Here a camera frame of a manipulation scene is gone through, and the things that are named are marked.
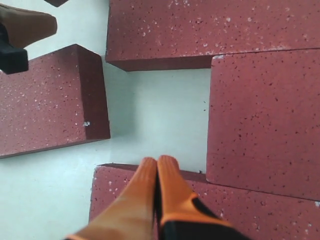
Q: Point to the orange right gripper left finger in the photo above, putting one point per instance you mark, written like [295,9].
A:
[131,215]

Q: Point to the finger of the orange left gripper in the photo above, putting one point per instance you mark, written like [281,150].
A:
[25,27]

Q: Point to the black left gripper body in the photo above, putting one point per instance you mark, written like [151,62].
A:
[12,59]

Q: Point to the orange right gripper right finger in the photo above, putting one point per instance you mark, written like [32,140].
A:
[180,213]

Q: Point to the red brick with white speck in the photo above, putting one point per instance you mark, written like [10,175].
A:
[56,3]

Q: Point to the red brick front large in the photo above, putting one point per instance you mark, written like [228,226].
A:
[264,122]

